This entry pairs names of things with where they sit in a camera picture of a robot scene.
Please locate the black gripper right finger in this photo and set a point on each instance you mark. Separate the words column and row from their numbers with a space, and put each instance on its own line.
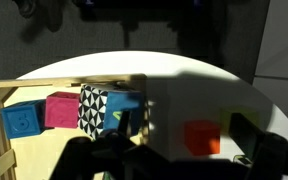
column 267, row 150

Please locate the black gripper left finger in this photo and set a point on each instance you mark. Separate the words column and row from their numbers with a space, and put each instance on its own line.
column 124, row 122

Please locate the dark blue toy block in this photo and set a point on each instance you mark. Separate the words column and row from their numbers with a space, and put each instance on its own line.
column 124, row 101

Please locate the black white patterned block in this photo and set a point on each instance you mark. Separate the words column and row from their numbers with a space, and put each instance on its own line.
column 92, row 110

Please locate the lime green toy block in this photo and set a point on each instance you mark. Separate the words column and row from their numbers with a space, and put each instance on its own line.
column 225, row 116

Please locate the pink toy block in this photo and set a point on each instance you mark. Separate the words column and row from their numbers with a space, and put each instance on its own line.
column 62, row 110

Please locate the orange toy block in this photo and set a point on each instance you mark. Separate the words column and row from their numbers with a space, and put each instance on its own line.
column 202, row 138

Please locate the light wooden tray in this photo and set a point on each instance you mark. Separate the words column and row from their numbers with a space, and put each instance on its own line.
column 34, row 156

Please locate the light blue number block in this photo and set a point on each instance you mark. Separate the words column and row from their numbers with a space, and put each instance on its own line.
column 22, row 120

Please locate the black shoe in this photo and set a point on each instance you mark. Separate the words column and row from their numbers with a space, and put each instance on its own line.
column 54, row 15
column 25, row 6

